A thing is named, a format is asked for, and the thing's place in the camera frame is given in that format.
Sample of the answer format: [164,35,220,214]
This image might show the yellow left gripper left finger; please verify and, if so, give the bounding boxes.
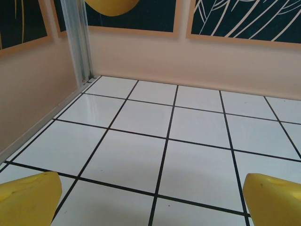
[0,171,62,226]

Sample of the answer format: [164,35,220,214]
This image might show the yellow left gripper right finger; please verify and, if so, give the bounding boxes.
[243,173,301,226]

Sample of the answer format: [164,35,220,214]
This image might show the aluminium table edge strip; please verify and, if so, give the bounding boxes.
[0,76,103,164]

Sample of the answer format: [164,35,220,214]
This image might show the aluminium corner post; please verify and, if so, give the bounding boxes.
[60,0,95,85]

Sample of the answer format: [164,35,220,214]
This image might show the wall panel golden circle leaves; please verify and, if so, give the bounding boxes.
[185,0,301,50]

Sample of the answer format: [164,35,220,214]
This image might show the wall panel with golden oval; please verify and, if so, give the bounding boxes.
[53,0,181,40]

